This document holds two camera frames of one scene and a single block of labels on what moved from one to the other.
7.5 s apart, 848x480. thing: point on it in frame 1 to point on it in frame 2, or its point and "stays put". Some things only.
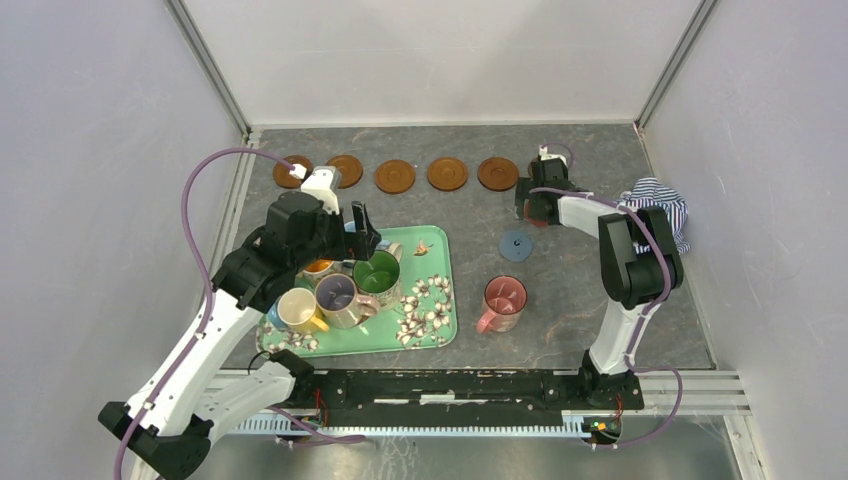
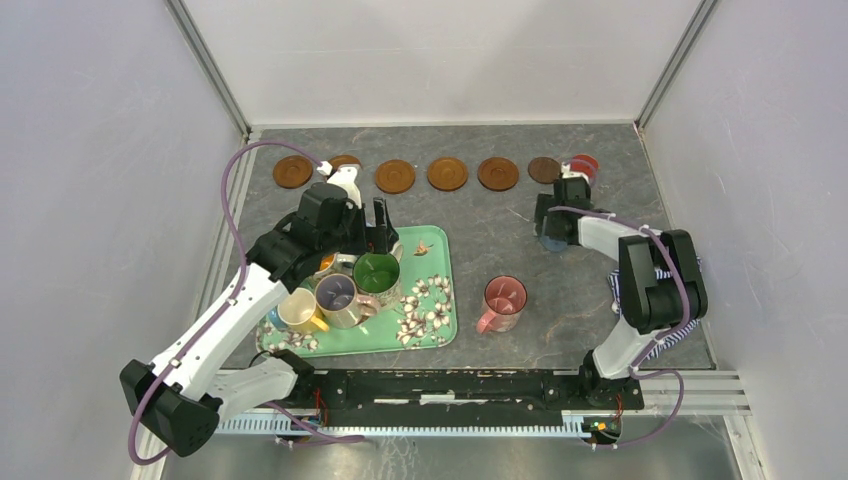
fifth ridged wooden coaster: (497, 173) stays put
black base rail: (463, 398) stays put
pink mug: (504, 298) stays put
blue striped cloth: (648, 193) to (614, 282)
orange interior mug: (318, 269) stays put
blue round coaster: (515, 245) to (553, 245)
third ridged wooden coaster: (395, 177) stays put
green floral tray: (422, 317) stays put
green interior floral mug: (380, 275) stays put
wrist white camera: (543, 153) to (567, 172)
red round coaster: (526, 216) to (585, 164)
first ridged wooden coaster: (281, 172) stays put
